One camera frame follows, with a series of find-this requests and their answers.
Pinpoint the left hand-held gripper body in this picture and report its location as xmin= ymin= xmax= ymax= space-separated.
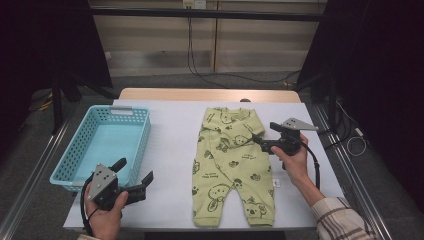
xmin=88 ymin=163 xmax=147 ymax=212

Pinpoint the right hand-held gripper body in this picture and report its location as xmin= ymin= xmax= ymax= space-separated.
xmin=261 ymin=117 xmax=319 ymax=157

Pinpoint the green printed baby romper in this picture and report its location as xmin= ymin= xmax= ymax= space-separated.
xmin=191 ymin=106 xmax=280 ymax=228

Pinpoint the light blue plastic basket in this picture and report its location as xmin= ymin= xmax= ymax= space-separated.
xmin=49 ymin=105 xmax=152 ymax=194

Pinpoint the person's right hand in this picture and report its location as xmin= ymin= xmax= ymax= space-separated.
xmin=270 ymin=133 xmax=309 ymax=188

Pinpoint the person's left hand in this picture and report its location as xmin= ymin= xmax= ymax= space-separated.
xmin=85 ymin=189 xmax=129 ymax=240

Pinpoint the black metal stand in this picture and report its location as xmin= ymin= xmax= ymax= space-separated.
xmin=49 ymin=71 xmax=116 ymax=134
xmin=294 ymin=71 xmax=339 ymax=134

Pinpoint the white table cover board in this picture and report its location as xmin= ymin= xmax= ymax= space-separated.
xmin=63 ymin=99 xmax=357 ymax=232

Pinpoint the black curtain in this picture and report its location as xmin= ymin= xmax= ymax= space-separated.
xmin=0 ymin=0 xmax=114 ymax=161
xmin=296 ymin=0 xmax=424 ymax=214

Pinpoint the black horizontal metal bar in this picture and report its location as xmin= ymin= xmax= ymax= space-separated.
xmin=89 ymin=7 xmax=329 ymax=23

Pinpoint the left hand-held gripper black cable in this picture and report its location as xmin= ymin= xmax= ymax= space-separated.
xmin=79 ymin=176 xmax=98 ymax=236

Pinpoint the hand-held gripper black cable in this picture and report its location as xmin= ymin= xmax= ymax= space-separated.
xmin=79 ymin=176 xmax=98 ymax=236
xmin=298 ymin=139 xmax=322 ymax=191

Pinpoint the black floor cable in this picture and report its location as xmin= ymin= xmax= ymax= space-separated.
xmin=318 ymin=114 xmax=354 ymax=151

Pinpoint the right hand-held gripper black cable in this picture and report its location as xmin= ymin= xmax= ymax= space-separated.
xmin=298 ymin=139 xmax=322 ymax=191

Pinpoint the white cable with adapter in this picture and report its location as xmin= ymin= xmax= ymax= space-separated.
xmin=334 ymin=99 xmax=368 ymax=158

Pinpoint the aluminium floor rail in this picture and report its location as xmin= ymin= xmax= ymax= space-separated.
xmin=0 ymin=109 xmax=79 ymax=240
xmin=313 ymin=103 xmax=394 ymax=240

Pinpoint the yellow floor cable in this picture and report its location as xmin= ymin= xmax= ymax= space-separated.
xmin=38 ymin=99 xmax=54 ymax=113

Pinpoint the black cable hanging from socket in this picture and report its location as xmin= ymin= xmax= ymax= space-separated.
xmin=186 ymin=16 xmax=301 ymax=89

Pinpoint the white wall socket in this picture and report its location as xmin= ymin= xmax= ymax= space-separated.
xmin=182 ymin=0 xmax=207 ymax=10

